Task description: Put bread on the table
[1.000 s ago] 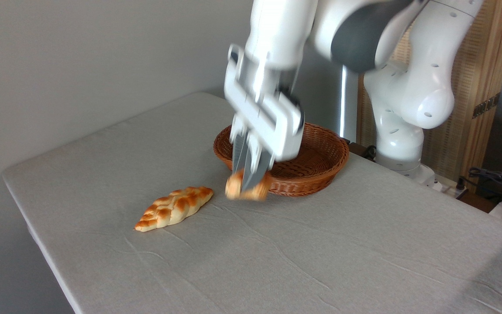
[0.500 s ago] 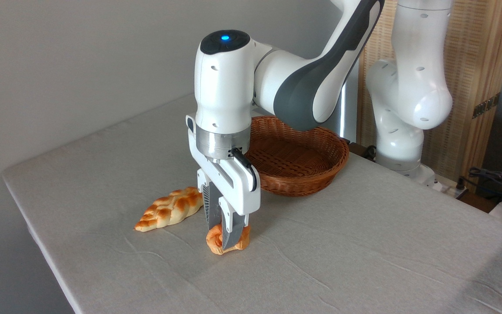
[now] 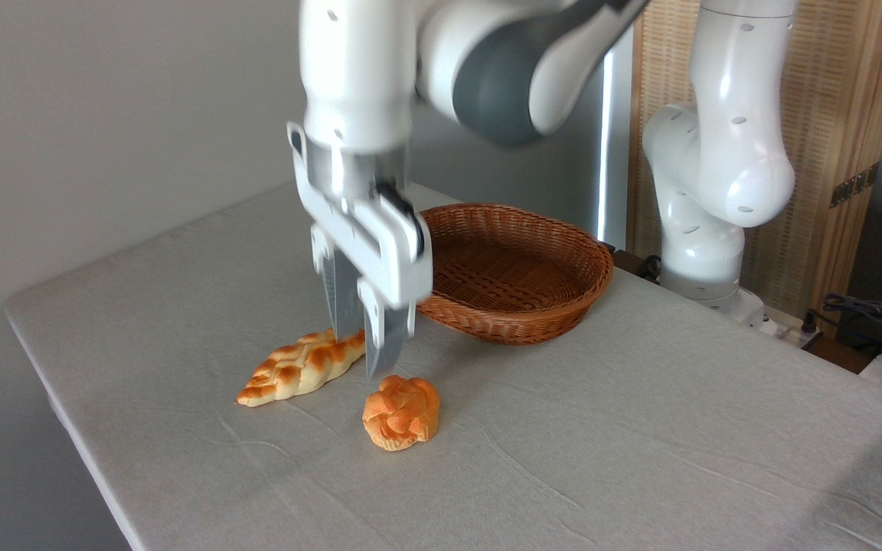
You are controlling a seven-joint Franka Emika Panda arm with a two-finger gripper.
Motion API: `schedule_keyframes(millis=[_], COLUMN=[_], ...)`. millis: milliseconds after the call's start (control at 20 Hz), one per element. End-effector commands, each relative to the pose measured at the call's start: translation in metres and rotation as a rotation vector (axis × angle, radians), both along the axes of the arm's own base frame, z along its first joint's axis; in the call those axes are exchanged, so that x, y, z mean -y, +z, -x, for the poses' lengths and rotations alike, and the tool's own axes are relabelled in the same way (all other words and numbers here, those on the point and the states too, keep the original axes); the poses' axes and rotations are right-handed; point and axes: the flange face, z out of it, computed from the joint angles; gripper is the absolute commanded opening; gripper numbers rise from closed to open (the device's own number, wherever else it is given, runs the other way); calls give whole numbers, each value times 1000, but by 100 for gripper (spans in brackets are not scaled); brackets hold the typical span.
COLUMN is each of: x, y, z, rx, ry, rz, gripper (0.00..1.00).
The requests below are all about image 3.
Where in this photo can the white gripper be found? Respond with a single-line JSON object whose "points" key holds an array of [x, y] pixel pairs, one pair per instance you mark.
{"points": [[387, 260]]}

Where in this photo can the round orange bread roll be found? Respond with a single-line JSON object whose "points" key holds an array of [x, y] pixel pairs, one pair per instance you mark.
{"points": [[401, 413]]}

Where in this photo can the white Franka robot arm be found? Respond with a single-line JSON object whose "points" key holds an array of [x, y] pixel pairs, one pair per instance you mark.
{"points": [[357, 61]]}

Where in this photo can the braided long bread loaf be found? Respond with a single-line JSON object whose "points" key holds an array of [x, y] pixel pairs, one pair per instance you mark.
{"points": [[299, 367]]}

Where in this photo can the brown wicker basket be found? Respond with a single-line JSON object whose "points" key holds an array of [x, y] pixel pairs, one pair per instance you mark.
{"points": [[517, 283]]}

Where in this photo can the grey tablecloth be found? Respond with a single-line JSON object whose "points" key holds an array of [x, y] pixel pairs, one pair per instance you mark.
{"points": [[563, 444]]}

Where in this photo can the white power strip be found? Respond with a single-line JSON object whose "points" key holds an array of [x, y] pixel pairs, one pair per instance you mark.
{"points": [[789, 327]]}

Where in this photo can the white vertical post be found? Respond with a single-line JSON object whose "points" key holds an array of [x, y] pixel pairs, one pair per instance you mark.
{"points": [[614, 153]]}

